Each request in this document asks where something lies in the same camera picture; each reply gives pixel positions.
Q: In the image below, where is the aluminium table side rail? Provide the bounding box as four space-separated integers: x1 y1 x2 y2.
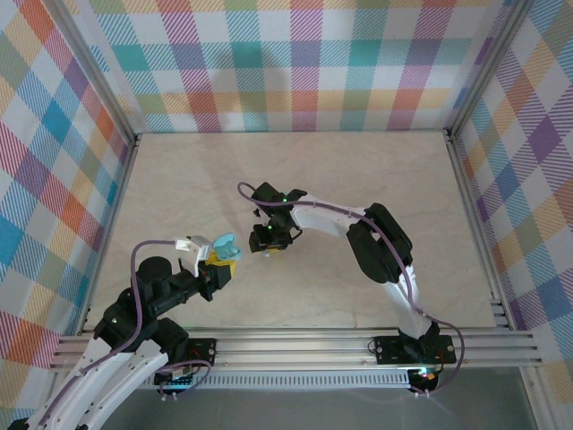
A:
445 129 516 332
75 133 142 337

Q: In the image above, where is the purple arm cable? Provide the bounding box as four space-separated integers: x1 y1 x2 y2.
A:
44 239 214 417
236 181 466 399

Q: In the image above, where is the aluminium frame post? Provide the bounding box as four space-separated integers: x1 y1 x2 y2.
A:
445 0 538 140
42 0 140 149

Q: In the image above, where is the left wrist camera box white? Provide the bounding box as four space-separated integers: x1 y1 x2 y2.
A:
174 235 211 277

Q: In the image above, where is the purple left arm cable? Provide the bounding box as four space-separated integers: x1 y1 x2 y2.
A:
44 239 214 417

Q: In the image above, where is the teal earbud charging case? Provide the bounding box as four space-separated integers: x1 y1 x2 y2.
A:
212 232 245 262

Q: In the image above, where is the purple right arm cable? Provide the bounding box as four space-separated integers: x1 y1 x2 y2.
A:
236 181 466 399

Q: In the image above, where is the grey metal panel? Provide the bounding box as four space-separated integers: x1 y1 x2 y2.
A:
102 388 538 430

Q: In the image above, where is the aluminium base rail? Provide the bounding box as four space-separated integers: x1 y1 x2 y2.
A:
48 328 543 372

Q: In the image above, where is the grey slotted cable duct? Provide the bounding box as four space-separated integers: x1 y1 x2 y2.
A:
133 370 413 391

